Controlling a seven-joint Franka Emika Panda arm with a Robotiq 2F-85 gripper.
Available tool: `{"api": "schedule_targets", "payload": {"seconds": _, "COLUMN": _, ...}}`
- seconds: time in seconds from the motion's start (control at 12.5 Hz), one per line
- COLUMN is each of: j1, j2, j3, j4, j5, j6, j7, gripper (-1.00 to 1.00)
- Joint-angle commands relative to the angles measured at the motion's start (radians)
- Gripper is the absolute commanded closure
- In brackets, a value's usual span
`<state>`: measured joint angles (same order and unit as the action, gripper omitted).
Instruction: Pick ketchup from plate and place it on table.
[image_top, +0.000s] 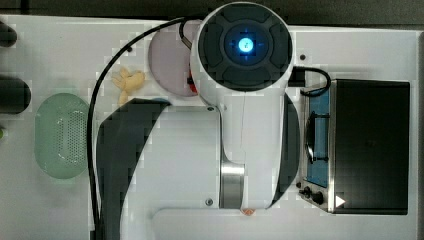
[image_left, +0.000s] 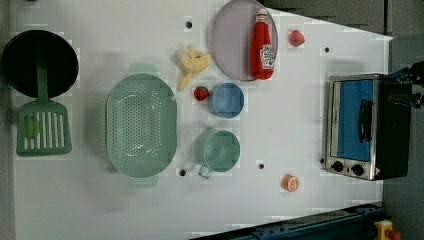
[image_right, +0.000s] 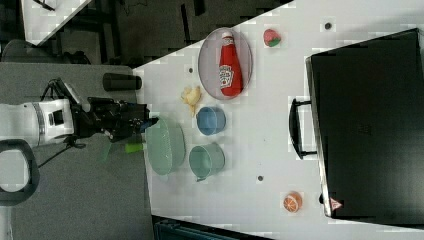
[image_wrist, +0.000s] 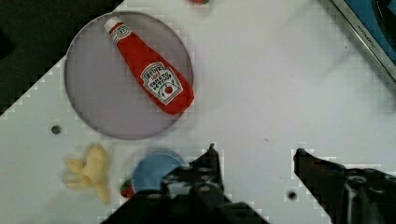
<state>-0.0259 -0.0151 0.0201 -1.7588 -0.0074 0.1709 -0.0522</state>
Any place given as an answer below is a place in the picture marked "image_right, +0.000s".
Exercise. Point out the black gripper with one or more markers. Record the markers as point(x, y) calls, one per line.
point(118, 120)

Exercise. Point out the red plush ketchup bottle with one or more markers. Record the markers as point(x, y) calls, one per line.
point(230, 74)

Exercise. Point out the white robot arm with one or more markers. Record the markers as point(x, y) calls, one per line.
point(30, 125)

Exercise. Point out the plush strawberry near plate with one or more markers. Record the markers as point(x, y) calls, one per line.
point(271, 38)

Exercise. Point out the green colander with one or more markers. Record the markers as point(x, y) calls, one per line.
point(165, 146)

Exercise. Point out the yellow plush banana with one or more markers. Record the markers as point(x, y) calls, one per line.
point(191, 97)

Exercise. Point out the black cylinder on stand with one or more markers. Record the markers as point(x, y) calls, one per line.
point(121, 82)

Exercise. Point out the blue cup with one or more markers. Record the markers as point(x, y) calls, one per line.
point(210, 120)

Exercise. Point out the plush orange slice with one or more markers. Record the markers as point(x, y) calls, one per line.
point(293, 202)

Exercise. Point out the black toy oven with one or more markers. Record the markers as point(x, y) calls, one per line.
point(367, 111)

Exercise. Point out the green mug with handle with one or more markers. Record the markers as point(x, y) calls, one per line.
point(206, 160)

